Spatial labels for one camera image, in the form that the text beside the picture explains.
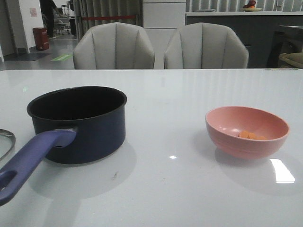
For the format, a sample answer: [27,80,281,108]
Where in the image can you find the pink plastic bowl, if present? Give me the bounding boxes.
[205,106,290,159]

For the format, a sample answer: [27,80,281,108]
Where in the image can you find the orange ham slices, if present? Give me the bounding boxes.
[238,131,267,140]

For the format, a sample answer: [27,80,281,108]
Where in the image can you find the dark blue saucepan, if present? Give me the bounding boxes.
[0,86,127,205]

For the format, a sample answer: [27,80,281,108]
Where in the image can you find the left grey upholstered chair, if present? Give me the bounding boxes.
[73,22,155,70]

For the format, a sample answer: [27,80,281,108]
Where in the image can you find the grey upholstered chair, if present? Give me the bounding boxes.
[73,22,155,70]
[163,23,249,69]

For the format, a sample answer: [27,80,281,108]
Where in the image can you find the right grey upholstered chair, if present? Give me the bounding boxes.
[163,23,249,69]

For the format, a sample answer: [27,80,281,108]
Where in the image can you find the white cabinet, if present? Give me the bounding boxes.
[143,0,187,29]

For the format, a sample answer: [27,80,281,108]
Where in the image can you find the red barrier belt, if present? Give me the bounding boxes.
[81,15,137,21]

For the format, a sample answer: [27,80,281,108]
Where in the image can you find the dark grey counter cabinet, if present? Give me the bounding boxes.
[185,11,303,68]

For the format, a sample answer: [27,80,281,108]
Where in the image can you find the fruit plate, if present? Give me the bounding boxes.
[242,0,262,12]

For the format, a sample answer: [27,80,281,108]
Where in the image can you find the person in black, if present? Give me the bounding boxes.
[39,0,57,39]

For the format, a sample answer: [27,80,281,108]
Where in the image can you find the dark armchair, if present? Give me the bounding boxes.
[267,26,303,68]

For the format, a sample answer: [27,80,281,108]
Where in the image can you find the beige cushion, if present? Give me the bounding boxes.
[279,52,303,69]

